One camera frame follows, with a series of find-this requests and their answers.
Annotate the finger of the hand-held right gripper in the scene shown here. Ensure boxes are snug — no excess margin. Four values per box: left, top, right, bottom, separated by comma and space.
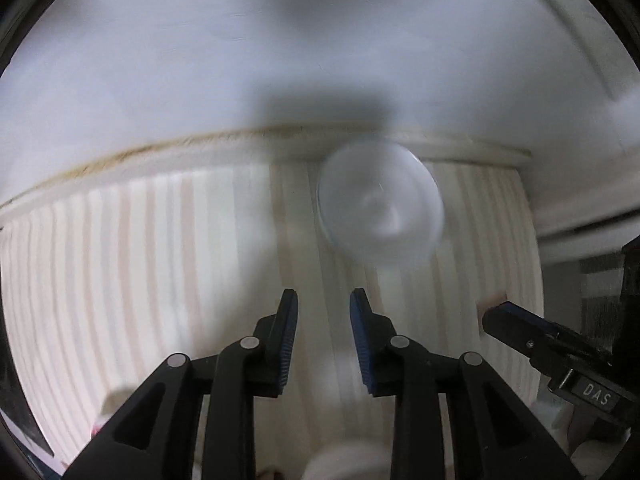
481, 301, 613, 386

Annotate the striped cat print table mat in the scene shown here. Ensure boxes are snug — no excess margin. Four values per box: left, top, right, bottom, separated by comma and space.
0, 160, 543, 480

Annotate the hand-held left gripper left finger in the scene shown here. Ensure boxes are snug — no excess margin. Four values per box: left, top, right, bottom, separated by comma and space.
62, 287, 299, 480

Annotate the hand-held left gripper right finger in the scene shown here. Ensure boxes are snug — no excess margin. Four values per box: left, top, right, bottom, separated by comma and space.
349, 287, 583, 480

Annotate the white bowl blue pattern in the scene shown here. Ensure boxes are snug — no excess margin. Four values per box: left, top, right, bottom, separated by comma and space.
316, 141, 446, 267

